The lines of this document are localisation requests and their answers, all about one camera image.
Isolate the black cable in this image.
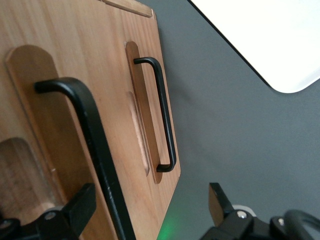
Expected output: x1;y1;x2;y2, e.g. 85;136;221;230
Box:
281;209;320;240

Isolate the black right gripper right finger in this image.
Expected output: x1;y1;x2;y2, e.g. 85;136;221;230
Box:
199;182;301;240

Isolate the black metal drawer handle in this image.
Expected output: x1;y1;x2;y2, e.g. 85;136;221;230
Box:
34;77;137;240
133;57;178;174

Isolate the white rounded panel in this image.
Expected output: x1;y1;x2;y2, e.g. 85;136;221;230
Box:
187;0;320;95

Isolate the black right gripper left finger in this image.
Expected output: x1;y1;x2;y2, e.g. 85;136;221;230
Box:
0;183;98;240

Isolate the wooden tray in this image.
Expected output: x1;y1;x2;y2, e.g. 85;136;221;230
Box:
0;0;182;240

